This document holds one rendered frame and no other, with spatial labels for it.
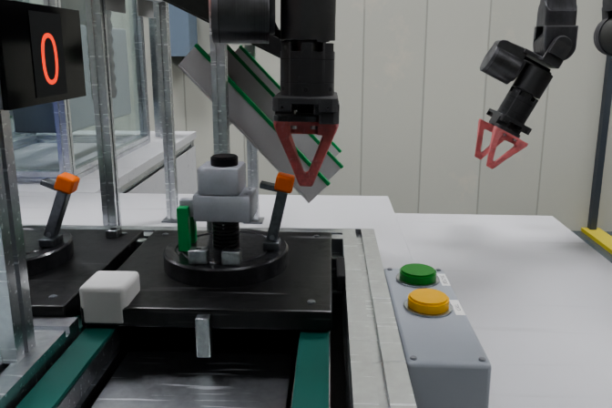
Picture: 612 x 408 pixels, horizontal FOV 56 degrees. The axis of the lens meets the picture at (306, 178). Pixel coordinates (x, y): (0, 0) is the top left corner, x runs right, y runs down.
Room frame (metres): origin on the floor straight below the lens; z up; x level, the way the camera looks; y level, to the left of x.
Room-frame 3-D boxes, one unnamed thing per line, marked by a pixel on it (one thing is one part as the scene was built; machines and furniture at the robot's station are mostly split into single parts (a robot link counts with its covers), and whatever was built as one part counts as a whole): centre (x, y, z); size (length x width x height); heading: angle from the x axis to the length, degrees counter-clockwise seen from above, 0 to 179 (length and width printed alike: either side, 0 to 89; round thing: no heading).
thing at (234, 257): (0.57, 0.08, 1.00); 0.02 x 0.01 x 0.02; 88
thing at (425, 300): (0.53, -0.12, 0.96); 0.04 x 0.04 x 0.02
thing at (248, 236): (0.62, 0.09, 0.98); 0.14 x 0.14 x 0.02
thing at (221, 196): (0.62, 0.10, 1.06); 0.08 x 0.04 x 0.07; 85
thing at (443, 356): (0.53, -0.12, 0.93); 0.21 x 0.07 x 0.06; 178
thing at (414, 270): (0.60, -0.12, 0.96); 0.04 x 0.04 x 0.02
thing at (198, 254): (0.57, 0.11, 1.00); 0.02 x 0.01 x 0.02; 88
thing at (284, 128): (0.63, 0.00, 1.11); 0.07 x 0.07 x 0.09; 88
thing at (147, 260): (0.62, 0.09, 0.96); 0.24 x 0.24 x 0.02; 88
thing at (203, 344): (0.49, 0.10, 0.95); 0.01 x 0.01 x 0.04; 88
